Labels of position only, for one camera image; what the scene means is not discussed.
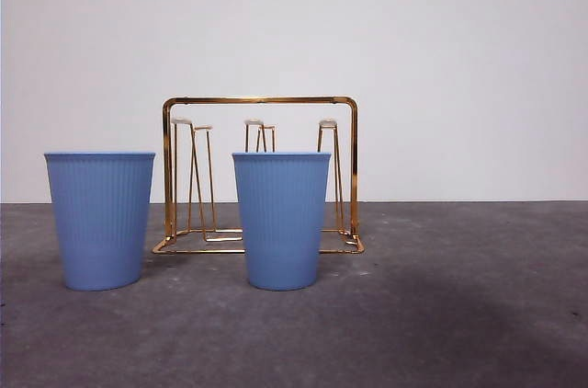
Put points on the blue ribbed plastic cup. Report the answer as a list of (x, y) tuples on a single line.
[(281, 222), (100, 222)]

